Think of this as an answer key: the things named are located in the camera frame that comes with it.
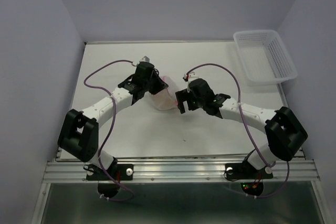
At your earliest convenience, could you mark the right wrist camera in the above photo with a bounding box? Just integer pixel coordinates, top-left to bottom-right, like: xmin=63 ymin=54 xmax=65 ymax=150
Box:
xmin=183 ymin=72 xmax=199 ymax=82

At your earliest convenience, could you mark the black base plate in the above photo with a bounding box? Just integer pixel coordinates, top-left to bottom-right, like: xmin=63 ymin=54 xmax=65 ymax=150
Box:
xmin=224 ymin=162 xmax=274 ymax=182
xmin=83 ymin=164 xmax=134 ymax=182

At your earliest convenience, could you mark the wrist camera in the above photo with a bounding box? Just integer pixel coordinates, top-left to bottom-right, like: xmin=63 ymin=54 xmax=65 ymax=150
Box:
xmin=183 ymin=72 xmax=199 ymax=82
xmin=140 ymin=56 xmax=150 ymax=62

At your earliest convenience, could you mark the white plastic basket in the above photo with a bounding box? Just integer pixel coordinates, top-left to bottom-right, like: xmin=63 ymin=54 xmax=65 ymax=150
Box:
xmin=233 ymin=29 xmax=298 ymax=86

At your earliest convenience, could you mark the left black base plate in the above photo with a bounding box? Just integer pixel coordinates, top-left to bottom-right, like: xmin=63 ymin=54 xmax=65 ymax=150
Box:
xmin=83 ymin=164 xmax=134 ymax=182

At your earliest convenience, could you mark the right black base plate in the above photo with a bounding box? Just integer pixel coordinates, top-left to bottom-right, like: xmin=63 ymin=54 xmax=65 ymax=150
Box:
xmin=224 ymin=162 xmax=274 ymax=182

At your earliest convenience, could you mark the white mesh laundry bag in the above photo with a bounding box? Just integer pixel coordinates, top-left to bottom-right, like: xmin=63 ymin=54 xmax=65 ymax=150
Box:
xmin=149 ymin=76 xmax=179 ymax=111

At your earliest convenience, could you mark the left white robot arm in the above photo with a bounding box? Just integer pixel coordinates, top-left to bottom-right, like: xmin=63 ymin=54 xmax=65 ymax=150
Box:
xmin=58 ymin=61 xmax=168 ymax=179

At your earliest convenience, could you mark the aluminium mounting rail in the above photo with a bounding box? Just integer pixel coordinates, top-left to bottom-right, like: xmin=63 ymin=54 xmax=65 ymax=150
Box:
xmin=43 ymin=156 xmax=320 ymax=185

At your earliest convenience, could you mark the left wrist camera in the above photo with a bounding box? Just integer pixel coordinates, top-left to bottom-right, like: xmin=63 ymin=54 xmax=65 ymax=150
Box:
xmin=140 ymin=56 xmax=150 ymax=62

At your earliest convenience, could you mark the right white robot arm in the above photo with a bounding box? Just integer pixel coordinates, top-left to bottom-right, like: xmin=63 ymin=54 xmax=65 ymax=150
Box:
xmin=175 ymin=78 xmax=308 ymax=181

